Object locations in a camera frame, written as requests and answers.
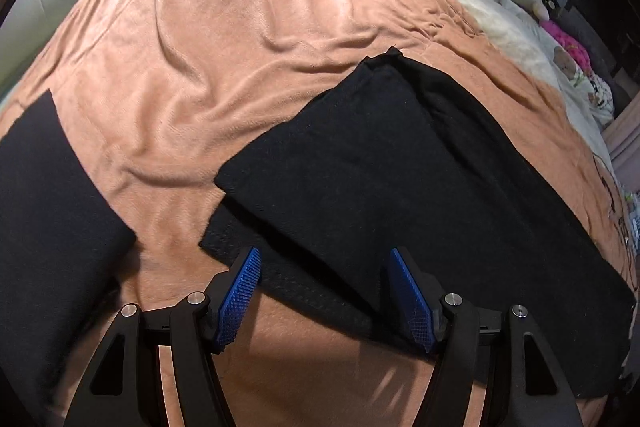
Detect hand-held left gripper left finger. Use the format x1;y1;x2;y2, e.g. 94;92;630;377
64;246;262;427

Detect small brown teddy bear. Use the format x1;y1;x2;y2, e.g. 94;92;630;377
552;47;581;81

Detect black cloth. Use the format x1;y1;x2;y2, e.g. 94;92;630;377
0;89;138;427

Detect orange blanket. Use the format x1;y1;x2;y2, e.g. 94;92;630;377
0;0;640;427

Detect pink cloth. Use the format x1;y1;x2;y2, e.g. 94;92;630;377
542;19;592;74

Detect black and yellow plush toy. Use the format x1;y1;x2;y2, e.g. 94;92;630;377
530;0;565;22

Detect black pants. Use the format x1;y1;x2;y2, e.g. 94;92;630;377
199;47;636;400

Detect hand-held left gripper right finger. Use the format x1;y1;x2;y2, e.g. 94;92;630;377
389;248;586;427

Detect white spotted cloth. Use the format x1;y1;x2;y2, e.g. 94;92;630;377
570;67;617;128

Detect cream blanket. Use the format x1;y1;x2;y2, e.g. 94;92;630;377
370;0;616;130

